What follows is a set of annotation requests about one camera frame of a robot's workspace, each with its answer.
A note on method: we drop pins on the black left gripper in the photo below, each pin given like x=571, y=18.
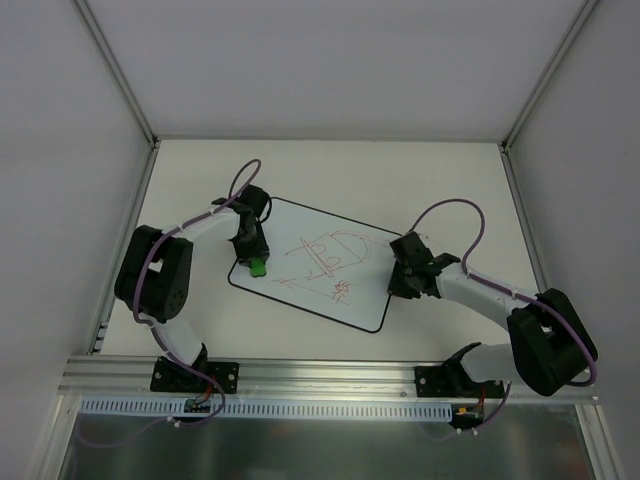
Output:
x=251, y=251

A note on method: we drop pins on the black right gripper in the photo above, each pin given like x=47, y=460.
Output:
x=400, y=282

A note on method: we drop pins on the green bone-shaped eraser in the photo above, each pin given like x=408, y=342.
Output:
x=257, y=267

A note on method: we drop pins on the white whiteboard black frame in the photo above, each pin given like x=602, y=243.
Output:
x=325, y=264

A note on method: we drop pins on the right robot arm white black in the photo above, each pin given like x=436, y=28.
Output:
x=548, y=346

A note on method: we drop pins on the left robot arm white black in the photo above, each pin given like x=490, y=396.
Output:
x=154, y=279

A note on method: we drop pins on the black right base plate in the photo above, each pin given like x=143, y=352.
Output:
x=453, y=382

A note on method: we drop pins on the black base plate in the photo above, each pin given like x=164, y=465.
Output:
x=168, y=377
x=453, y=382

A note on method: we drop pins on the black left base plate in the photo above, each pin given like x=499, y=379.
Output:
x=168, y=377

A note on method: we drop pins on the white slotted cable duct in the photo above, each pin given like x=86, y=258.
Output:
x=147, y=406

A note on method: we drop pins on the aluminium mounting rail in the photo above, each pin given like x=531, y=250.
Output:
x=255, y=378

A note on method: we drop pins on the left aluminium frame post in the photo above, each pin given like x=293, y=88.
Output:
x=97, y=35

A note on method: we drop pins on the aluminium frame post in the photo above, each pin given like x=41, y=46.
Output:
x=543, y=82
x=97, y=35

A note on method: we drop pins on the right aluminium frame post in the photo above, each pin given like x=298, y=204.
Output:
x=543, y=82

